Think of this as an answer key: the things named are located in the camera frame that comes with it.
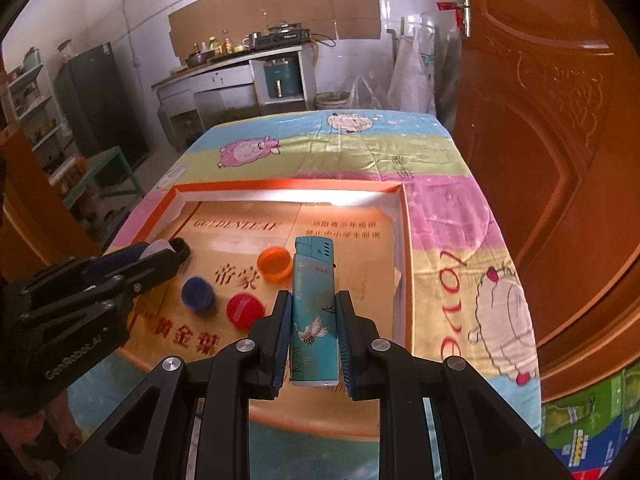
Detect black refrigerator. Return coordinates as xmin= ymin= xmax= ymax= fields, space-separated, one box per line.
xmin=54 ymin=42 xmax=149 ymax=167

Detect white kitchen counter cabinet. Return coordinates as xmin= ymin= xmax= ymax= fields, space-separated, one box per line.
xmin=152 ymin=42 xmax=317 ymax=152

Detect white plastic bag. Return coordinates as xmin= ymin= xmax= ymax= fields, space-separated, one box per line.
xmin=346 ymin=24 xmax=436 ymax=115

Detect green metal stool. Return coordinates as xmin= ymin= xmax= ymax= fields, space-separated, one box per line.
xmin=62 ymin=146 xmax=145 ymax=210

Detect teal air fryer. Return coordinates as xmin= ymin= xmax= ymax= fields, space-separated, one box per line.
xmin=264 ymin=58 xmax=302 ymax=99

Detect white QR bottle cap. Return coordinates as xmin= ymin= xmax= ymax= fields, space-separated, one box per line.
xmin=139 ymin=240 xmax=175 ymax=260

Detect red carton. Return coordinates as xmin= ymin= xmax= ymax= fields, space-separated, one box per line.
xmin=572 ymin=467 xmax=606 ymax=480

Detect brown wooden door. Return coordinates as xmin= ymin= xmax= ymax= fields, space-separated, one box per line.
xmin=454 ymin=0 xmax=639 ymax=401

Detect teal crane lighter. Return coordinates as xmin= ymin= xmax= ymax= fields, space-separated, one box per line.
xmin=290 ymin=235 xmax=340 ymax=388

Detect blue bottle cap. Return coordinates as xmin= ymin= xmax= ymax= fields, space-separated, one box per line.
xmin=181 ymin=276 xmax=215 ymax=312

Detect cardboard wall panels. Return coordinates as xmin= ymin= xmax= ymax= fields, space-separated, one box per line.
xmin=169 ymin=0 xmax=381 ymax=60

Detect orange white cardboard tray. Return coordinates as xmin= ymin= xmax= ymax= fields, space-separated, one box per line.
xmin=106 ymin=179 xmax=417 ymax=441

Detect colourful cartoon sheep tablecloth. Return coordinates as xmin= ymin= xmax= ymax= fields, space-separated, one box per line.
xmin=67 ymin=109 xmax=544 ymax=480

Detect black gas stove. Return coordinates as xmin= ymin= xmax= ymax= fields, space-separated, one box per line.
xmin=254 ymin=23 xmax=311 ymax=51

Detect green beer carton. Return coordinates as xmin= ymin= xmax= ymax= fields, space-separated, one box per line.
xmin=541 ymin=362 xmax=640 ymax=474

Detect dark orange bottle cap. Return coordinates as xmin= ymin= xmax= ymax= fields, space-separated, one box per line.
xmin=257 ymin=246 xmax=293 ymax=283

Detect metal wok pan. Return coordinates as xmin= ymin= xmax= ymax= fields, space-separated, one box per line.
xmin=186 ymin=51 xmax=216 ymax=68

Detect silver door handle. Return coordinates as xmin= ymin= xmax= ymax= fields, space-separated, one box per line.
xmin=457 ymin=0 xmax=471 ymax=39

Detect red bottle cap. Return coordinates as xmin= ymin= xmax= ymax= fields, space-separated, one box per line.
xmin=226 ymin=292 xmax=265 ymax=332

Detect storage shelf rack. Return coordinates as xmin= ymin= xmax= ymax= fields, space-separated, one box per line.
xmin=8 ymin=47 xmax=79 ymax=198

